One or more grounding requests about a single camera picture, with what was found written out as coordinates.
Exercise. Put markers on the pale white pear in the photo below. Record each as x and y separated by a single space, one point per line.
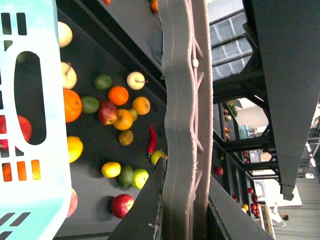
65 34
69 76

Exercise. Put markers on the red apple front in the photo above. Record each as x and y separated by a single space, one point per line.
121 205

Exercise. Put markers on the green lime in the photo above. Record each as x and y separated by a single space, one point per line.
102 82
90 104

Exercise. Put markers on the yellow orange apple back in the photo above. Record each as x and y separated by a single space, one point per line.
141 105

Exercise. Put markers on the brown kiwi lower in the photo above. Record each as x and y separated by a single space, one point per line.
126 137

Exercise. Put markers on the yellow orange apple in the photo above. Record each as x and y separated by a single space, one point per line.
141 105
125 120

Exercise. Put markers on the yellow pear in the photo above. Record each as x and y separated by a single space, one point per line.
158 154

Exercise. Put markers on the yellow lemon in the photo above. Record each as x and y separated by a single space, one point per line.
111 169

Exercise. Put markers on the grey basket handle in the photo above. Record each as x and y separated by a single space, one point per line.
187 71

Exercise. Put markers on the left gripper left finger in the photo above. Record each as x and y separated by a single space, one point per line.
144 221

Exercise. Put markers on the pale pear with stem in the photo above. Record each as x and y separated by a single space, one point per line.
136 80

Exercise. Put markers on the large round orange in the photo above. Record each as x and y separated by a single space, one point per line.
72 105

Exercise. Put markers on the red chili pepper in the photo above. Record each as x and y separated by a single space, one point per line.
152 141

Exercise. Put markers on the green apple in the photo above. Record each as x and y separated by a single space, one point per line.
140 176

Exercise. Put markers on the yellow orange apple front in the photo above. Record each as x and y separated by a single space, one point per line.
125 120

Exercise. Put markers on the green lime lower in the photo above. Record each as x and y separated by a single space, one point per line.
90 104

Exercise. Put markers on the pink peach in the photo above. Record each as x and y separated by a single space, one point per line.
73 203

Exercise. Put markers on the light teal shopping basket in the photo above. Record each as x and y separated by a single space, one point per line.
31 86

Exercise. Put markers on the red yellow apple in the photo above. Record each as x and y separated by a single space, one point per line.
107 113

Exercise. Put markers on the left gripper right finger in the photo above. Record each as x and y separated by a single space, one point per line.
233 223

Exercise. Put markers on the bumpy orange mandarin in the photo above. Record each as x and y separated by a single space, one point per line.
21 171

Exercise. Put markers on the brown kiwi upper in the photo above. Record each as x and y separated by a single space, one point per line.
134 114

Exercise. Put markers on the pale white pear middle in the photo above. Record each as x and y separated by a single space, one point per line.
69 76

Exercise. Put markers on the brown kiwi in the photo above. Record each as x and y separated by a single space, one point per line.
134 114
126 137

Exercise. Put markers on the red pomegranate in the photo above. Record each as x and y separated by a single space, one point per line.
26 129

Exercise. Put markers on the large orange front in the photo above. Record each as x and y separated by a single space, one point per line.
75 148

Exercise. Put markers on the small orange tangerine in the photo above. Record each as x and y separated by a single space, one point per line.
118 95

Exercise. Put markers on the green lime upper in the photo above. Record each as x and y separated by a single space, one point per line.
102 82

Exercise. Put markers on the pale white pear left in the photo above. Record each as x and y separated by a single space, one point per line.
65 34

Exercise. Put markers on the green avocado front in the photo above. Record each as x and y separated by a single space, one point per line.
125 177

